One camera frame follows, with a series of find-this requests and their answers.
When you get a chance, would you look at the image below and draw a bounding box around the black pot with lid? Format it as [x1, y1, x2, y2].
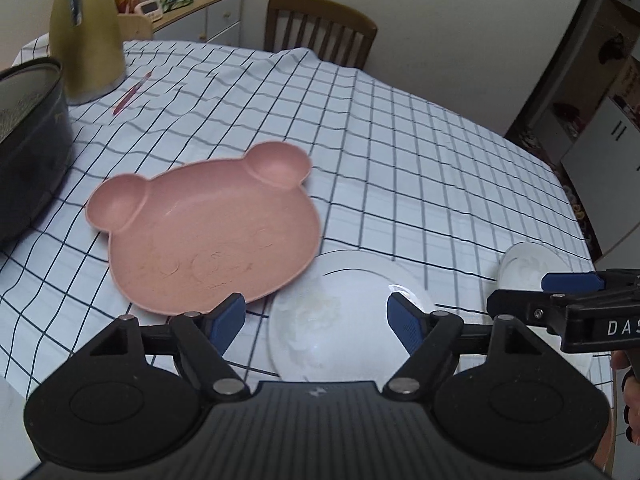
[1, 58, 73, 242]

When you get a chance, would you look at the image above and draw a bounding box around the checked white tablecloth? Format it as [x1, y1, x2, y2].
[1, 41, 592, 396]

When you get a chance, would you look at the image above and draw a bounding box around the person's right hand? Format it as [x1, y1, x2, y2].
[611, 351, 640, 445]

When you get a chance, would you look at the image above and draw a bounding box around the white floor cabinet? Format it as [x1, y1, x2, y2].
[561, 98, 640, 254]

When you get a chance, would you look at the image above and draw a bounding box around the brown wooden chair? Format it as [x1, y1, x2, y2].
[264, 0, 378, 70]

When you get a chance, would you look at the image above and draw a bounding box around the pink bear-shaped plate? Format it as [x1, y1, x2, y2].
[86, 141, 321, 315]

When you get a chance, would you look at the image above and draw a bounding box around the white round plate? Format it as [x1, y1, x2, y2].
[268, 250, 435, 388]
[485, 242, 592, 377]

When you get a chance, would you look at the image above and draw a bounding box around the red pen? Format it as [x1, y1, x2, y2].
[113, 70, 153, 116]

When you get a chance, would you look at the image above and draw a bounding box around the gold thermos jug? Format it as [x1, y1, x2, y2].
[49, 0, 126, 105]

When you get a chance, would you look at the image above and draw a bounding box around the pink digital clock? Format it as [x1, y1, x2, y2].
[134, 0, 164, 23]

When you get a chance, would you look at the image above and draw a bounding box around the white drawer cabinet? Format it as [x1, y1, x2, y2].
[119, 0, 245, 47]

